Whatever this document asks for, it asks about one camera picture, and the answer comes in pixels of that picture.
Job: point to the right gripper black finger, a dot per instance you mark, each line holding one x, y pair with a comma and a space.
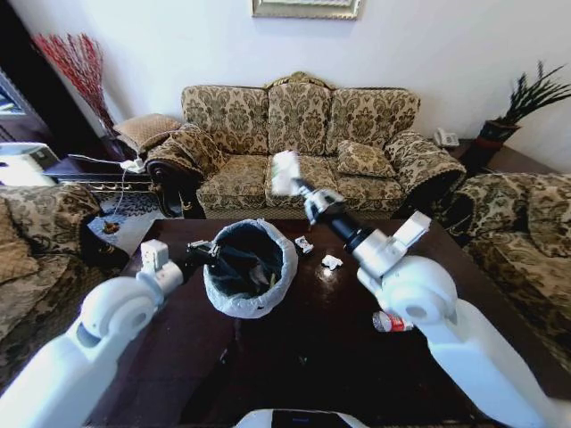
300, 184
309, 216

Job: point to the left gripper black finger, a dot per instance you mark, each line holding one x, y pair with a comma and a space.
214, 250

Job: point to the white paper carton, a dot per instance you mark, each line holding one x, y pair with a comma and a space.
284, 174

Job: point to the trash bin with white liner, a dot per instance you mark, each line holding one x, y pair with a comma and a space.
232, 303

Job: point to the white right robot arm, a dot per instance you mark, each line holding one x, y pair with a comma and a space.
424, 285

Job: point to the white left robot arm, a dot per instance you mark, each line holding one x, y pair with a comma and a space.
111, 312

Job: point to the dark trash inside bin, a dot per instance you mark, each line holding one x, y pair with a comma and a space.
261, 273

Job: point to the small crumpled printed wrapper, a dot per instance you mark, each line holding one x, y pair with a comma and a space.
304, 245

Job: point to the small crumpled white paper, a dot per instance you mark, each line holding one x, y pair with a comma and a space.
332, 262

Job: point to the floral three-seat sofa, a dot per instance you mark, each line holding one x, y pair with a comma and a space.
250, 178

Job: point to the floral square cushion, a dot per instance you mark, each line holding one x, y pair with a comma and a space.
365, 159

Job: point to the patterned blue floor rug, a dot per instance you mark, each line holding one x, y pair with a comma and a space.
127, 207

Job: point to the small brown floor object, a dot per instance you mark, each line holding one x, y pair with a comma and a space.
110, 228

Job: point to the clear bottle with red label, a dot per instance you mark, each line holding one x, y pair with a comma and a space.
391, 323

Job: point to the dark wooden side table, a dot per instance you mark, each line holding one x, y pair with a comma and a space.
513, 160
89, 174

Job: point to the white desk telephone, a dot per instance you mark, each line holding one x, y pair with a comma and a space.
447, 138

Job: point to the floral armchair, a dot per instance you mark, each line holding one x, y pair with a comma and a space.
40, 223
526, 232

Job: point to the pale framed picture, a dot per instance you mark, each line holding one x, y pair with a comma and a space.
305, 9

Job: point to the dark red plant pot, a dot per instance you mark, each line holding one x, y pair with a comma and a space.
496, 134

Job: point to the white robot front shell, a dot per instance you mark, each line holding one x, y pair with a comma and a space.
294, 420

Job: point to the white box appliance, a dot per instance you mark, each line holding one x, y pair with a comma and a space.
24, 162

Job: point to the red decorative branches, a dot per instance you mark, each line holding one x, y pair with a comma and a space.
82, 76

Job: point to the green spiky plant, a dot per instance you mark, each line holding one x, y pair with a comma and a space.
533, 96

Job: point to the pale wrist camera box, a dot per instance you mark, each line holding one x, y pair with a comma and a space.
329, 203

